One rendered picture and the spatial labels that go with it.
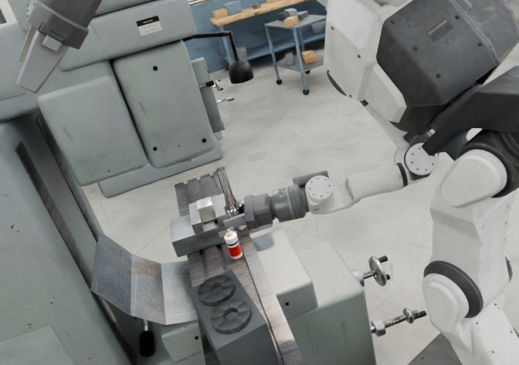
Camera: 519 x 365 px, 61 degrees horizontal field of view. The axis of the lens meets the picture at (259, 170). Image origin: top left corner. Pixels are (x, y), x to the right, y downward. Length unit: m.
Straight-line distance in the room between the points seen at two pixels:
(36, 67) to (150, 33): 0.63
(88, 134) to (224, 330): 0.58
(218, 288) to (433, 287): 0.49
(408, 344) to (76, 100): 1.81
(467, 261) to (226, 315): 0.53
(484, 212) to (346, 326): 0.82
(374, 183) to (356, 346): 0.76
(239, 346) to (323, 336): 0.68
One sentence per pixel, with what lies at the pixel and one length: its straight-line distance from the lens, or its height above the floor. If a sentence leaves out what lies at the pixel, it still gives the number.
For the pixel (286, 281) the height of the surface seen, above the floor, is 0.82.
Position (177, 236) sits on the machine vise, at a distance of 1.58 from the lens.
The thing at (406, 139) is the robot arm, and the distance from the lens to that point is 1.15.
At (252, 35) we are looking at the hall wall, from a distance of 7.99.
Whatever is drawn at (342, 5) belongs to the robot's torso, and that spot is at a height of 1.66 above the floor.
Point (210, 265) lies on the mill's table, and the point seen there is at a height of 0.90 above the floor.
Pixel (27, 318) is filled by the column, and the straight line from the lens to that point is 1.34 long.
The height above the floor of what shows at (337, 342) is 0.51.
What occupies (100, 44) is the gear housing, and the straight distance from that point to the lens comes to 1.13.
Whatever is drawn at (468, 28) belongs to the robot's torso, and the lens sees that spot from 0.89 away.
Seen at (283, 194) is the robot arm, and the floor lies 1.22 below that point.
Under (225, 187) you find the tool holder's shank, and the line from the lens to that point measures 1.13.
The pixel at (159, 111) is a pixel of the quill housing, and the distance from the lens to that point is 1.18.
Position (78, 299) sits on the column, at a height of 1.10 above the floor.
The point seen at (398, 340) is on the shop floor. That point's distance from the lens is 2.35.
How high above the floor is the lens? 1.79
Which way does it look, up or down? 27 degrees down
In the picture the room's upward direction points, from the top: 15 degrees counter-clockwise
